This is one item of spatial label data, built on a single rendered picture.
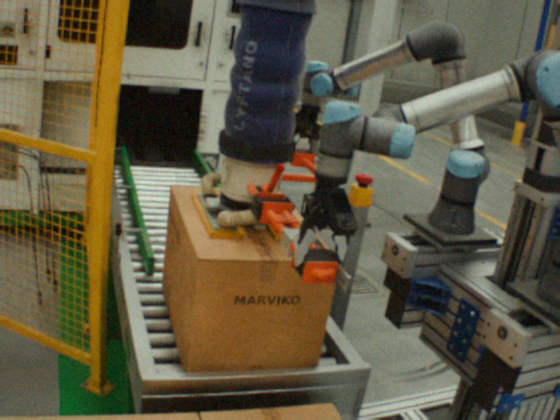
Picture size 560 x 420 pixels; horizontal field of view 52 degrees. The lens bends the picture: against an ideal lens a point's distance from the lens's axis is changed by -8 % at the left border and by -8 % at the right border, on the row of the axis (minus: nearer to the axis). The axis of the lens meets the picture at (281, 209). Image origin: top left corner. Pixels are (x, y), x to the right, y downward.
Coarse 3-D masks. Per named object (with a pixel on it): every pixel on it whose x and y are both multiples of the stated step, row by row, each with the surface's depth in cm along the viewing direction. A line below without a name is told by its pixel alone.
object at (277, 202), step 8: (256, 192) 169; (264, 192) 170; (256, 200) 165; (264, 200) 167; (272, 200) 168; (280, 200) 169; (288, 200) 169; (256, 208) 168; (264, 208) 162; (272, 208) 163; (280, 208) 164; (288, 208) 164; (256, 216) 165; (264, 216) 163
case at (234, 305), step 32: (192, 192) 210; (192, 224) 183; (192, 256) 169; (224, 256) 165; (256, 256) 168; (192, 288) 168; (224, 288) 166; (256, 288) 169; (288, 288) 172; (320, 288) 175; (192, 320) 167; (224, 320) 170; (256, 320) 173; (288, 320) 176; (320, 320) 179; (192, 352) 170; (224, 352) 173; (256, 352) 177; (288, 352) 180
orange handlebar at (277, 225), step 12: (312, 168) 210; (288, 180) 197; (300, 180) 198; (312, 180) 200; (252, 192) 177; (276, 216) 158; (288, 216) 159; (276, 228) 155; (288, 228) 158; (312, 276) 132; (324, 276) 131
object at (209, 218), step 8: (192, 200) 201; (200, 200) 197; (200, 208) 191; (208, 208) 191; (200, 216) 188; (208, 216) 184; (216, 216) 183; (208, 224) 179; (216, 224) 179; (208, 232) 176; (216, 232) 175; (224, 232) 176; (232, 232) 177; (240, 232) 178
